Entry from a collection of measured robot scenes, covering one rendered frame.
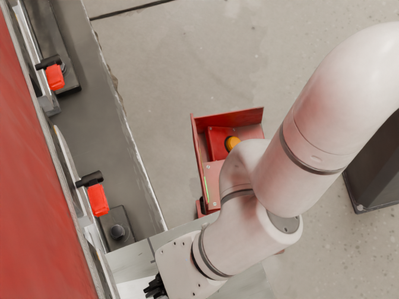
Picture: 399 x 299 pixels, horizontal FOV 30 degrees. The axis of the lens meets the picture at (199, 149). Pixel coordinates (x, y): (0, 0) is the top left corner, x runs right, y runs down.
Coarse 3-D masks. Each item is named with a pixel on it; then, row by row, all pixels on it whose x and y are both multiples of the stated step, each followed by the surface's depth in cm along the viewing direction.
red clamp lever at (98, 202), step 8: (88, 176) 108; (96, 176) 108; (80, 184) 108; (88, 184) 108; (96, 184) 107; (88, 192) 105; (96, 192) 104; (96, 200) 103; (104, 200) 103; (96, 208) 102; (104, 208) 102
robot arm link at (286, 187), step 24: (240, 144) 101; (264, 144) 99; (240, 168) 105; (264, 168) 89; (288, 168) 84; (312, 168) 82; (264, 192) 90; (288, 192) 87; (312, 192) 87; (288, 216) 92
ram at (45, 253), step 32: (0, 32) 90; (0, 64) 80; (0, 96) 71; (0, 128) 64; (32, 128) 86; (0, 160) 59; (32, 160) 77; (0, 192) 54; (32, 192) 69; (0, 224) 50; (32, 224) 62; (64, 224) 83; (0, 256) 47; (32, 256) 57; (64, 256) 74; (0, 288) 44; (32, 288) 53; (64, 288) 67
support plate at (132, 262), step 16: (192, 224) 133; (144, 240) 132; (160, 240) 132; (112, 256) 131; (128, 256) 131; (144, 256) 131; (112, 272) 130; (128, 272) 130; (144, 272) 130; (240, 272) 130; (256, 272) 130; (224, 288) 129; (240, 288) 129; (256, 288) 129
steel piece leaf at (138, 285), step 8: (136, 280) 130; (144, 280) 130; (152, 280) 130; (120, 288) 129; (128, 288) 129; (136, 288) 129; (144, 288) 129; (120, 296) 129; (128, 296) 129; (136, 296) 129; (144, 296) 129
